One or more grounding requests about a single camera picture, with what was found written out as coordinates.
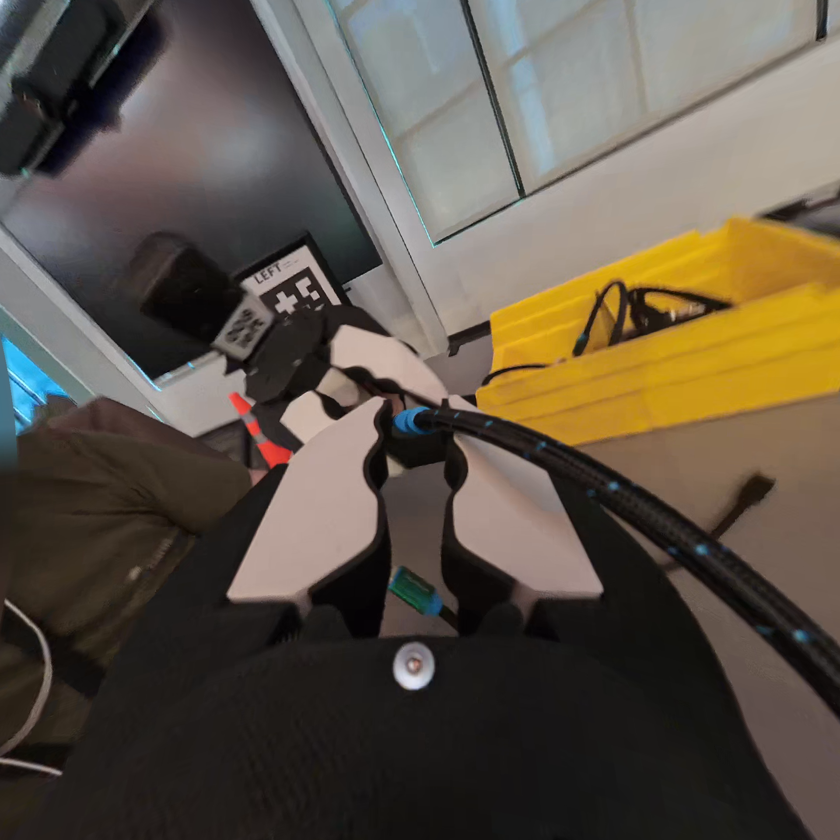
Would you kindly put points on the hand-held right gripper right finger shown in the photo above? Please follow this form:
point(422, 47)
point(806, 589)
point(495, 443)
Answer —
point(518, 538)

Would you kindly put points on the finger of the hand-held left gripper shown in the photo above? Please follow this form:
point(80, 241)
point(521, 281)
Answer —
point(318, 417)
point(387, 358)

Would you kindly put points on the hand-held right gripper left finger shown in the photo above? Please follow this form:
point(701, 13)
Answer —
point(315, 512)

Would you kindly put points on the orange traffic cone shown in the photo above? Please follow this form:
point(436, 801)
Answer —
point(259, 433)

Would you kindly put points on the person's olive jacket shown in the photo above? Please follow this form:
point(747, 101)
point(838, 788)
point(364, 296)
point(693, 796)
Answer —
point(98, 525)

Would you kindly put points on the large dark screen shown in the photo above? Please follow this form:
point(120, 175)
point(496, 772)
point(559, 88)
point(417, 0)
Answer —
point(229, 131)

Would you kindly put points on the yellow plastic bin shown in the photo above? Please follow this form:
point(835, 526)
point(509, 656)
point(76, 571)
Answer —
point(689, 367)

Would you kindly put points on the frosted glass window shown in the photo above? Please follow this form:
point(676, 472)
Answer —
point(525, 98)

